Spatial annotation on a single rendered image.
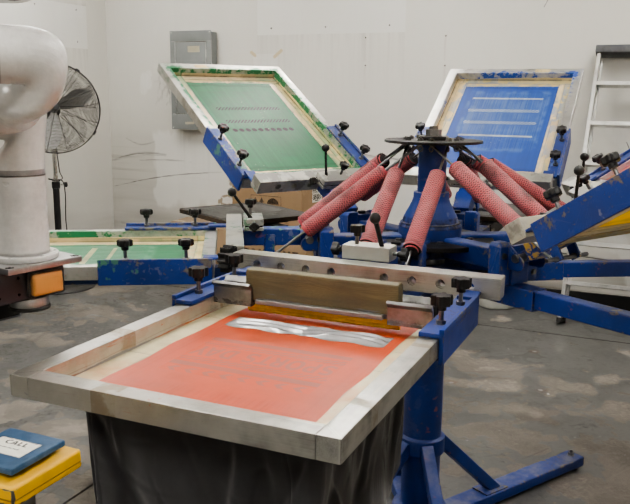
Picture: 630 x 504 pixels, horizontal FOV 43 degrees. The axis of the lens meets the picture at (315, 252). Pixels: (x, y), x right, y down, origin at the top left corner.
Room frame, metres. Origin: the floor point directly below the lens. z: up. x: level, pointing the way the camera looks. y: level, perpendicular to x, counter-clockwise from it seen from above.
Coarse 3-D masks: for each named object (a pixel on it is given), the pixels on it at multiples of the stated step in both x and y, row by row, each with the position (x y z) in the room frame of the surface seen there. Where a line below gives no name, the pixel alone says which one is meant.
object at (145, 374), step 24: (240, 312) 1.73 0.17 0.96; (264, 312) 1.73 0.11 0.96; (192, 336) 1.55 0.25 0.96; (216, 336) 1.55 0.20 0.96; (240, 336) 1.55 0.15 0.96; (264, 336) 1.55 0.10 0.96; (288, 336) 1.55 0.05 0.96; (144, 360) 1.40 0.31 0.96; (168, 360) 1.40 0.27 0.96; (120, 384) 1.27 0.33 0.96; (144, 384) 1.28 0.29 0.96; (168, 384) 1.28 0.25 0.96; (192, 384) 1.28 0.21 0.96; (216, 384) 1.28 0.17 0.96
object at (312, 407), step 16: (304, 336) 1.56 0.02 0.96; (384, 336) 1.56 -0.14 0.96; (400, 336) 1.56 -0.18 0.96; (336, 352) 1.46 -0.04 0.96; (352, 352) 1.46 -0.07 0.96; (368, 352) 1.46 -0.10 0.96; (384, 352) 1.46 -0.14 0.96; (352, 368) 1.37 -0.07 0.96; (368, 368) 1.37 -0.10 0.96; (224, 384) 1.28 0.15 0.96; (240, 384) 1.28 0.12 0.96; (336, 384) 1.28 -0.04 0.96; (352, 384) 1.29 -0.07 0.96; (208, 400) 1.21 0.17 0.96; (224, 400) 1.21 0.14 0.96; (240, 400) 1.21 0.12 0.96; (256, 400) 1.21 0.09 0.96; (272, 400) 1.21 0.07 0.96; (288, 400) 1.21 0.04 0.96; (304, 400) 1.21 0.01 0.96; (320, 400) 1.21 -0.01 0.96; (336, 400) 1.21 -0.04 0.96; (288, 416) 1.15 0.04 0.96; (304, 416) 1.15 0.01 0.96; (320, 416) 1.15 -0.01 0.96
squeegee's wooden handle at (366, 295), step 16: (256, 272) 1.71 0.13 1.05; (272, 272) 1.69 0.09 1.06; (288, 272) 1.68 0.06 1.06; (304, 272) 1.68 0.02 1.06; (256, 288) 1.71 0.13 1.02; (272, 288) 1.69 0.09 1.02; (288, 288) 1.68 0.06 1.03; (304, 288) 1.66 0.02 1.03; (320, 288) 1.65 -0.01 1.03; (336, 288) 1.63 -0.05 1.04; (352, 288) 1.62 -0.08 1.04; (368, 288) 1.60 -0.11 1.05; (384, 288) 1.59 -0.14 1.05; (400, 288) 1.59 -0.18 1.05; (320, 304) 1.64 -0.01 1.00; (336, 304) 1.63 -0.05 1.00; (352, 304) 1.62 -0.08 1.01; (368, 304) 1.60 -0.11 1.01; (384, 304) 1.59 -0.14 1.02
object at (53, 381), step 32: (160, 320) 1.55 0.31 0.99; (192, 320) 1.66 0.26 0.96; (64, 352) 1.34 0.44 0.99; (96, 352) 1.37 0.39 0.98; (416, 352) 1.36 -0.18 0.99; (32, 384) 1.21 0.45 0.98; (64, 384) 1.18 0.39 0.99; (96, 384) 1.18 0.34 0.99; (384, 384) 1.19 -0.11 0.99; (128, 416) 1.13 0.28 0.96; (160, 416) 1.11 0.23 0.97; (192, 416) 1.08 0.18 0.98; (224, 416) 1.06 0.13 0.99; (256, 416) 1.06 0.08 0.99; (352, 416) 1.07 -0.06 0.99; (384, 416) 1.15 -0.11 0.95; (288, 448) 1.02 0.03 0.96; (320, 448) 1.00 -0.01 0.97; (352, 448) 1.03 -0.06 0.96
